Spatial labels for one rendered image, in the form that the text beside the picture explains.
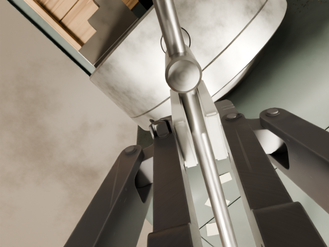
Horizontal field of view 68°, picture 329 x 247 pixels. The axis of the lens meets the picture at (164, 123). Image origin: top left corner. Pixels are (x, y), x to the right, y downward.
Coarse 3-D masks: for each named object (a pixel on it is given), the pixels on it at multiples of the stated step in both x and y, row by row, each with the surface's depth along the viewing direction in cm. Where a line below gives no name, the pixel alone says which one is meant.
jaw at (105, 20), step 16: (96, 0) 37; (112, 0) 37; (96, 16) 37; (112, 16) 38; (128, 16) 38; (96, 32) 38; (112, 32) 38; (80, 48) 38; (96, 48) 38; (112, 48) 39; (96, 64) 39
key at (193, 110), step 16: (160, 0) 14; (160, 16) 14; (176, 16) 14; (176, 32) 15; (176, 48) 15; (192, 96) 16; (192, 112) 17; (192, 128) 17; (208, 144) 18; (208, 160) 18; (208, 176) 18; (208, 192) 18; (224, 208) 18; (224, 224) 18; (224, 240) 19
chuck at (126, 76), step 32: (192, 0) 26; (224, 0) 27; (256, 0) 29; (128, 32) 28; (160, 32) 27; (192, 32) 27; (224, 32) 28; (128, 64) 30; (160, 64) 29; (128, 96) 34; (160, 96) 31
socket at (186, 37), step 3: (183, 30) 27; (183, 33) 27; (186, 33) 27; (162, 36) 27; (183, 36) 27; (186, 36) 27; (162, 39) 27; (186, 39) 27; (189, 39) 27; (162, 42) 28; (186, 42) 28; (189, 42) 28; (162, 45) 28; (189, 45) 28; (162, 48) 28; (165, 48) 28; (165, 51) 28
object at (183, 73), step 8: (168, 56) 16; (176, 56) 14; (184, 56) 14; (192, 56) 14; (168, 64) 14; (176, 64) 14; (184, 64) 14; (192, 64) 14; (168, 72) 14; (176, 72) 14; (184, 72) 14; (192, 72) 14; (200, 72) 14; (168, 80) 14; (176, 80) 14; (184, 80) 14; (192, 80) 14; (200, 80) 14; (176, 88) 14; (184, 88) 14; (192, 88) 14
